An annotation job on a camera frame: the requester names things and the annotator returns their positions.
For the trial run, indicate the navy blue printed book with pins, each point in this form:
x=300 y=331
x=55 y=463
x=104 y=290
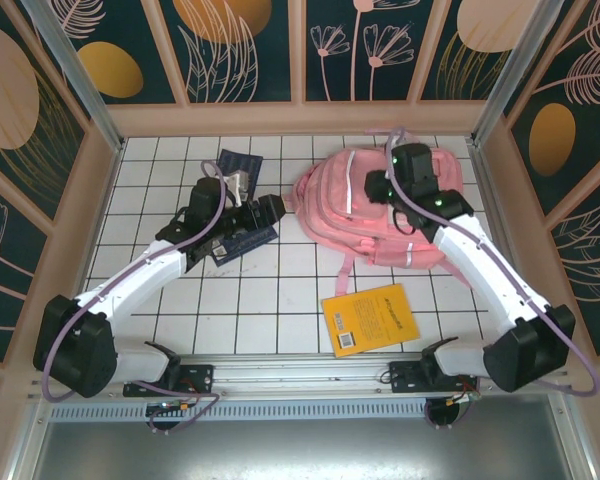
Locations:
x=245 y=162
x=252 y=240

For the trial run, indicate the pink backpack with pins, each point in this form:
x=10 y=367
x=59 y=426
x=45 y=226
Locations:
x=330 y=190

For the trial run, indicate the yellow book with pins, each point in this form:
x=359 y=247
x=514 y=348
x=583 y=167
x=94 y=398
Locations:
x=370 y=320

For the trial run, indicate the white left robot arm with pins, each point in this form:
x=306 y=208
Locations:
x=135 y=275

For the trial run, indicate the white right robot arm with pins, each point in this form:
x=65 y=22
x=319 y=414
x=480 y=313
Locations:
x=480 y=260

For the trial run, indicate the grey metal sheet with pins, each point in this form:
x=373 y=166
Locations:
x=300 y=450

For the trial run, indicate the aluminium corner post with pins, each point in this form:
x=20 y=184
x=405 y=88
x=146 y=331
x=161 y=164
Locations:
x=514 y=70
x=75 y=70

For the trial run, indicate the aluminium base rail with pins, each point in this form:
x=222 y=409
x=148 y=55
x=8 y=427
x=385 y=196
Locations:
x=300 y=372

